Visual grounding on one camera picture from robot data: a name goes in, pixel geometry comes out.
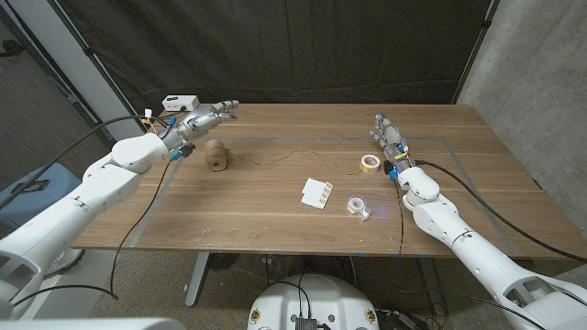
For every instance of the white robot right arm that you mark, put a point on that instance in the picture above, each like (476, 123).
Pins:
(477, 261)

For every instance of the white sticker sheet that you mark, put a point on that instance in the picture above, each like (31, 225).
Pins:
(314, 192)

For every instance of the floor power strip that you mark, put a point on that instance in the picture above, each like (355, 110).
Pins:
(399, 318)

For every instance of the brown twine spool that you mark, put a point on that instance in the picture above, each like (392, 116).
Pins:
(215, 156)

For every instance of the blue chair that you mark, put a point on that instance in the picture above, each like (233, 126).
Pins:
(55, 176)

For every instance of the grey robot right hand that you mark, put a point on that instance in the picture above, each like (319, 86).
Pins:
(394, 142)

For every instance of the black torso connector box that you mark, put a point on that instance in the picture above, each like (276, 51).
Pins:
(306, 323)

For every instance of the brown twine strand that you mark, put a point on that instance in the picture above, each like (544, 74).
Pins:
(298, 150)

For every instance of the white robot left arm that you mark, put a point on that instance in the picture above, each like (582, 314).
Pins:
(69, 215)

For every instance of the white yellow sticker roll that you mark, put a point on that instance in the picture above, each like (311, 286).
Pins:
(367, 168)

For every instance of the black flat device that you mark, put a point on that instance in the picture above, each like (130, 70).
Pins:
(36, 185)

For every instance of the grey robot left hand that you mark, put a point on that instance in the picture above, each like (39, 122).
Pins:
(197, 123)

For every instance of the white power socket box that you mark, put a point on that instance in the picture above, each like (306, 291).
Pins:
(180, 102)

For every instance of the clear tape roll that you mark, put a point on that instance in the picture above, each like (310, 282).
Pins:
(353, 208)

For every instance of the grey table leg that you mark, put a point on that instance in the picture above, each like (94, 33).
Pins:
(431, 284)
(198, 279)

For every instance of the black wall rail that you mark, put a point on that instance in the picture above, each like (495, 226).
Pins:
(71, 98)

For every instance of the grey sneaker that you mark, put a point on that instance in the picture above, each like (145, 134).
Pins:
(69, 259)

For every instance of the black wall hook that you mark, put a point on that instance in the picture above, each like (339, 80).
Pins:
(10, 47)

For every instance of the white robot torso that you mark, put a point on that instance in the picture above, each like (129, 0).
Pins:
(330, 298)

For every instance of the black backdrop curtain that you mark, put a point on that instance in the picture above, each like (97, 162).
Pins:
(275, 46)

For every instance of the black backdrop stand pole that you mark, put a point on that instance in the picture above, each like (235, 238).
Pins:
(477, 43)
(88, 51)

